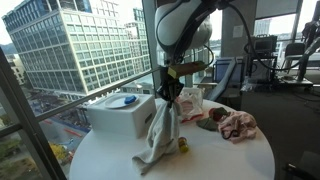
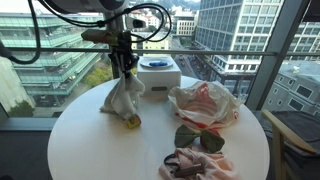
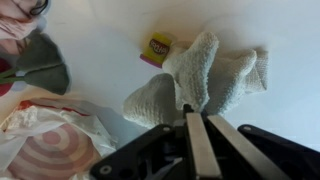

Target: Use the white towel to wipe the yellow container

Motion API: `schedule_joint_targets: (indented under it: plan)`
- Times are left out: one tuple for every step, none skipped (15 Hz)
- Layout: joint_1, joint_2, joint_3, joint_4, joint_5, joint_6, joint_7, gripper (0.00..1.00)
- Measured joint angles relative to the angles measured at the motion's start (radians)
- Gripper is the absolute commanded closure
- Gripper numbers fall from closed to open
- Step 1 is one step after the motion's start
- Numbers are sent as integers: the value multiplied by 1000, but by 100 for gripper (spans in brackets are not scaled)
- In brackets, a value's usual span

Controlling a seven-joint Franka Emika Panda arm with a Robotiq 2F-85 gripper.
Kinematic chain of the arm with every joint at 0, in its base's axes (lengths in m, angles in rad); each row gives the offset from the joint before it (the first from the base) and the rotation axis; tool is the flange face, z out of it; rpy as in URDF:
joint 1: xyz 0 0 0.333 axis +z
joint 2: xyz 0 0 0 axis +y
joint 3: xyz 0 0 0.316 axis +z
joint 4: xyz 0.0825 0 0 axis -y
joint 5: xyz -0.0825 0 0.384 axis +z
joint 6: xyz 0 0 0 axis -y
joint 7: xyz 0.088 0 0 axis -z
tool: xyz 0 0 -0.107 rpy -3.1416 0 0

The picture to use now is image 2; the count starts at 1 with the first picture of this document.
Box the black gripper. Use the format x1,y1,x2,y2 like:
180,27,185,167
110,31,139,79

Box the white towel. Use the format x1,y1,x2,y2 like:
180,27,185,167
99,71,146,121

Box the yellow container with purple lid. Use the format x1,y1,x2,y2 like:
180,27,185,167
124,114,142,130

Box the white plate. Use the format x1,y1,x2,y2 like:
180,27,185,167
139,56,174,69

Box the blue oval object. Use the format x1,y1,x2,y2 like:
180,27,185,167
148,60,168,67

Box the white rectangular box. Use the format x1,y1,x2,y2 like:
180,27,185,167
136,55,183,98

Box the metal window railing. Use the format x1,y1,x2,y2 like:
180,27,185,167
0,46,320,58

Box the pink white crumpled cloth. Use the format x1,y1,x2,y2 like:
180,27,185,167
167,80,243,129

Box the grey green cloth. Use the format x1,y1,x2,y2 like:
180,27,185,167
173,124,226,154

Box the brown clip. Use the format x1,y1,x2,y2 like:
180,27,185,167
173,163,205,178

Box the wooden chair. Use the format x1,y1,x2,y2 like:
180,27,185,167
261,109,320,180

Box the olive wrist camera box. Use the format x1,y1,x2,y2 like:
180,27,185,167
81,29,122,46

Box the black cable bundle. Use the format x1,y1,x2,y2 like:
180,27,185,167
0,0,173,65

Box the black strap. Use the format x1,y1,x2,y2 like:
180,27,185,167
163,153,181,168

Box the grey window post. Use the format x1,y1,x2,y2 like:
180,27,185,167
245,0,312,111

